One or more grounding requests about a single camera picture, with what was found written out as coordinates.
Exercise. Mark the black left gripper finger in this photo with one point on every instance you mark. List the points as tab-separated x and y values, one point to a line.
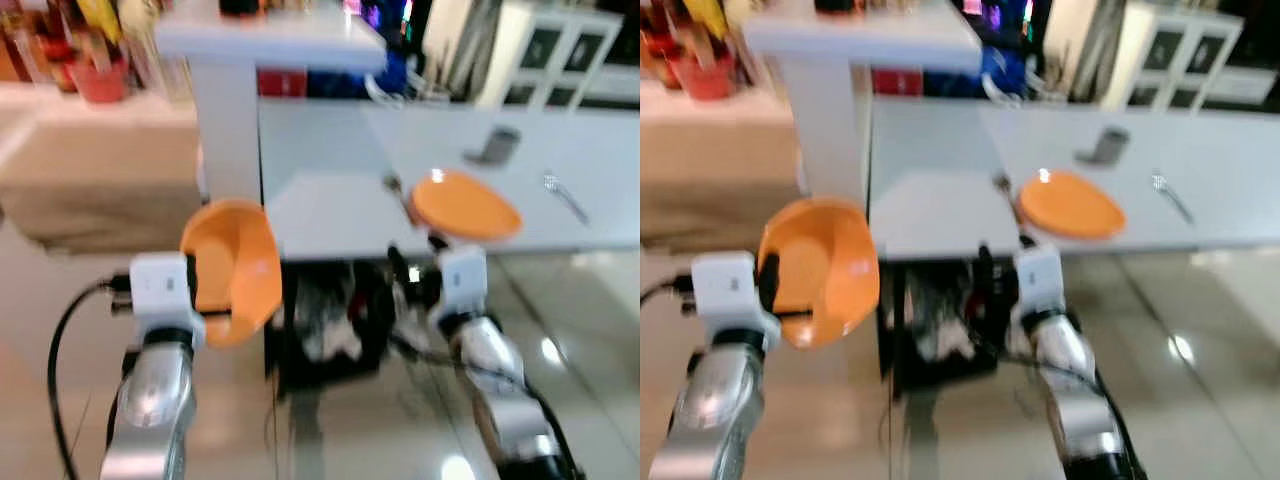
218	313
795	313

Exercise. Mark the orange bowl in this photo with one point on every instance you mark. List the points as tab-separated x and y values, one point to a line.
245	270
830	270

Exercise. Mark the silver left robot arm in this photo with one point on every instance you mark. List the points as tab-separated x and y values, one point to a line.
150	410
710	410

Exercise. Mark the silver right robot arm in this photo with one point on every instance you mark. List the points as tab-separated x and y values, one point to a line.
1075	390
500	390

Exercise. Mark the orange plate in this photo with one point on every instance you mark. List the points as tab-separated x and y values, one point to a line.
1070	205
465	205

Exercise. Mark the black chair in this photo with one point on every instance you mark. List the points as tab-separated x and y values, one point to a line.
300	370
910	365

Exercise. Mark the grey cup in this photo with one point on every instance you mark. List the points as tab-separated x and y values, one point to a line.
1108	146
497	145

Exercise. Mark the silver fork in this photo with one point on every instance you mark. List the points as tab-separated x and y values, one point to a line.
553	183
1160	183

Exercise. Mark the blue bag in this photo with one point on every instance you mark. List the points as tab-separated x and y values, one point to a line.
340	82
1000	70

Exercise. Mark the white raised counter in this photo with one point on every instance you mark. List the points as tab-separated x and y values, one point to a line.
815	110
225	110

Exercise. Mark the white glass-door cabinet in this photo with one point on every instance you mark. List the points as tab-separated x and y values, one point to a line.
1125	60
500	60

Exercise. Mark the red drawer cabinet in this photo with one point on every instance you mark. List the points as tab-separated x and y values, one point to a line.
896	82
282	83

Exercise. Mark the red bucket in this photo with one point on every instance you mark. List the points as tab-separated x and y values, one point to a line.
705	78
100	82

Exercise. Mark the dark shelf with coloured lights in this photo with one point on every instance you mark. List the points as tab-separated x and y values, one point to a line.
995	12
375	12

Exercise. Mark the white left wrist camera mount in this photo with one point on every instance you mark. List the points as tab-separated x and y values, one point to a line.
160	285
722	285

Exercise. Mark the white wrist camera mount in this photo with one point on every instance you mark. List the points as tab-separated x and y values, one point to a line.
465	280
722	285
160	285
1040	280

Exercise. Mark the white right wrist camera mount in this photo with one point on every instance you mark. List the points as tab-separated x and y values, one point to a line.
1040	280
465	280

